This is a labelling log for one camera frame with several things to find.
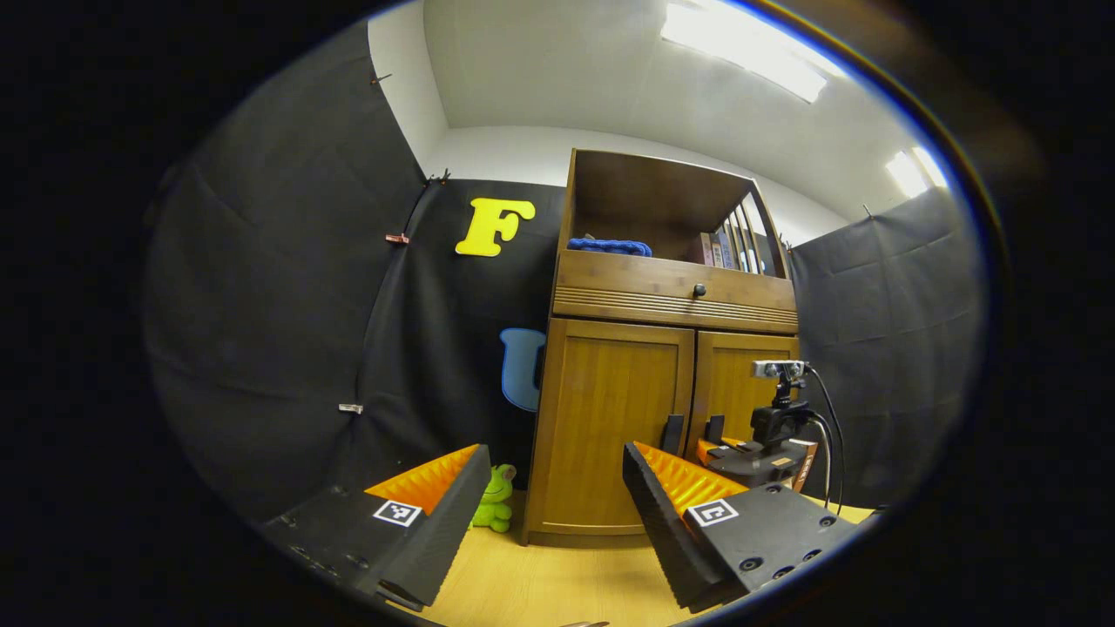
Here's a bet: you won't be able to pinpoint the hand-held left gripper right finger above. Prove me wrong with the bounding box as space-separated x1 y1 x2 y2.
621 440 859 615

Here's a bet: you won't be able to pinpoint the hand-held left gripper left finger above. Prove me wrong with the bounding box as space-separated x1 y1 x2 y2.
260 442 492 610

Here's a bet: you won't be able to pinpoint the wooden cabinet door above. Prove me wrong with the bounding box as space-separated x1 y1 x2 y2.
686 329 801 489
525 318 696 536

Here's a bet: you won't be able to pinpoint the wooden double-door shoe cabinet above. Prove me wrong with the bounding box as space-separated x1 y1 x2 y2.
521 148 801 548

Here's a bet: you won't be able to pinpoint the green frog toy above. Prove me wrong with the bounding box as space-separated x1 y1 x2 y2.
470 464 517 534

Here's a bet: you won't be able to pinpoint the dark hardcover book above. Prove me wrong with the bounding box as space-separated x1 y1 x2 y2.
788 440 820 494

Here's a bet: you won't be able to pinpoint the wooden drawer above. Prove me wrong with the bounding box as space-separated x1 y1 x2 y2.
553 250 798 335

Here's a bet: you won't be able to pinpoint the blue cloth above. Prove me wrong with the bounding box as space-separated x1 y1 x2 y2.
568 238 652 258

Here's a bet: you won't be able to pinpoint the small ceiling light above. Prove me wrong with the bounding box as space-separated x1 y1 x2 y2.
884 146 949 199

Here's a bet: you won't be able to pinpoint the large ceiling light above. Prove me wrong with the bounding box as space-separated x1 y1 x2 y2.
660 0 828 104

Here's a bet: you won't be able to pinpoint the black cable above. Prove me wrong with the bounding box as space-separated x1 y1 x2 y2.
806 366 846 516

